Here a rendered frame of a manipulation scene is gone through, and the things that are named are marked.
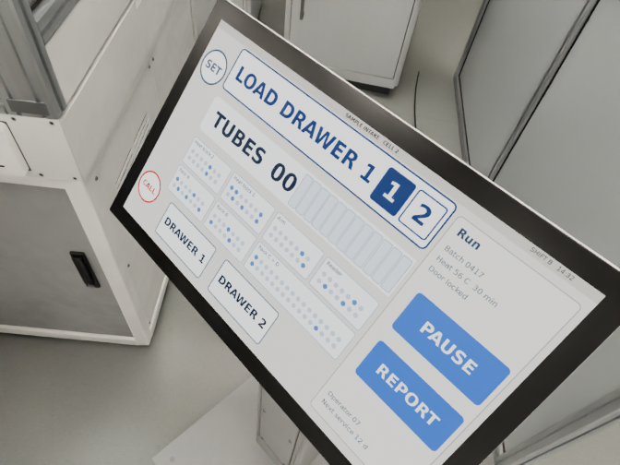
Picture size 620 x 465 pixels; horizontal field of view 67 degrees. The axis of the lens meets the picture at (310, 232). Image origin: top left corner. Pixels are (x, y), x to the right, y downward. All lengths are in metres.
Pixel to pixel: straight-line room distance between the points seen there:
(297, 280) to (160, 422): 1.11
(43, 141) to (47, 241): 0.34
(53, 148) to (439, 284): 0.70
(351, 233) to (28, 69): 0.56
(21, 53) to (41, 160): 0.22
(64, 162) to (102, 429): 0.88
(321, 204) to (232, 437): 1.08
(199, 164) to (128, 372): 1.13
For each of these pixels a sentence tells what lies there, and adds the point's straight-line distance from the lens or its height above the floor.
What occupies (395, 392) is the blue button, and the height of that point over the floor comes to 1.04.
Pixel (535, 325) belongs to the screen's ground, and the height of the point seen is 1.14.
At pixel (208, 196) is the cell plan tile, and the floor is 1.05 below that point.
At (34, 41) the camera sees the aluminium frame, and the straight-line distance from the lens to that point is 0.83.
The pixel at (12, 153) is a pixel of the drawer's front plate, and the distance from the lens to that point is 0.95.
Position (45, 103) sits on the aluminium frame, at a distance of 0.86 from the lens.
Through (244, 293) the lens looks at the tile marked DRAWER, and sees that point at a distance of 0.53.
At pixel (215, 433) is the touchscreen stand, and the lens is 1.49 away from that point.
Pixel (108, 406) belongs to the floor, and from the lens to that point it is 1.60.
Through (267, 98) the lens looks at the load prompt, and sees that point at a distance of 0.53.
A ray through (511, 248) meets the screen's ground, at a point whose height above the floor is 1.17.
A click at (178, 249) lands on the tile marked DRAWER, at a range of 0.59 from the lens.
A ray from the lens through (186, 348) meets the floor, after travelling 1.62.
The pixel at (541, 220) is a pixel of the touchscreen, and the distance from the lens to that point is 0.42.
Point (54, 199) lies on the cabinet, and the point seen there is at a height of 0.72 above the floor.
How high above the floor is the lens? 1.47
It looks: 52 degrees down
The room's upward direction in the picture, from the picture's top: 9 degrees clockwise
